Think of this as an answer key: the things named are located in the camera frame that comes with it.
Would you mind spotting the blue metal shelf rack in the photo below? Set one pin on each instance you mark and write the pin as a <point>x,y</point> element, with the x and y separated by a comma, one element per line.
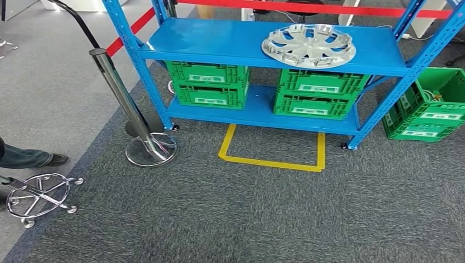
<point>218,40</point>

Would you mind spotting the chrome stanchion post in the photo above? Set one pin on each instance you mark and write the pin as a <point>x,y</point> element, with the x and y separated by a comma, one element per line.
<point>116,90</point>

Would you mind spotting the white power strip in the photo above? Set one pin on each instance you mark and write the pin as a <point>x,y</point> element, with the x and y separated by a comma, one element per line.
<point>406,36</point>

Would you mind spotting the chrome stool base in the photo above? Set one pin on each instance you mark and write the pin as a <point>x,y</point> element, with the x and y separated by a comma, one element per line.
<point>38,198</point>

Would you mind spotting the grey wheel hubcap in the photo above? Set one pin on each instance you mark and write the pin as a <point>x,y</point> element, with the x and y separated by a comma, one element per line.
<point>308,45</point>

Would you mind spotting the open green plastic crate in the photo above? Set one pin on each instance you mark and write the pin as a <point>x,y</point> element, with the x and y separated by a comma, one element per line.
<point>439,94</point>

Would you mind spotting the person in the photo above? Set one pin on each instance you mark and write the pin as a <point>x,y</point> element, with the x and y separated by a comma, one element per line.
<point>25,156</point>

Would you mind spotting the black barrier belt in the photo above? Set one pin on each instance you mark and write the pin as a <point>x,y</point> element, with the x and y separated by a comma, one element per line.
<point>78,21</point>

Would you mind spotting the black office chair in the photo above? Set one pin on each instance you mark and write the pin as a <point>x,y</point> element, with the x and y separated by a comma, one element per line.
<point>456,54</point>

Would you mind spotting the white panel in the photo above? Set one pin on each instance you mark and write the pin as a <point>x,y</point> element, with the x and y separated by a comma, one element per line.
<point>427,21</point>

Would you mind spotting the white plinth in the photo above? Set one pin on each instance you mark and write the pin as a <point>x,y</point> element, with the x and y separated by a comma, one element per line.
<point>80,4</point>

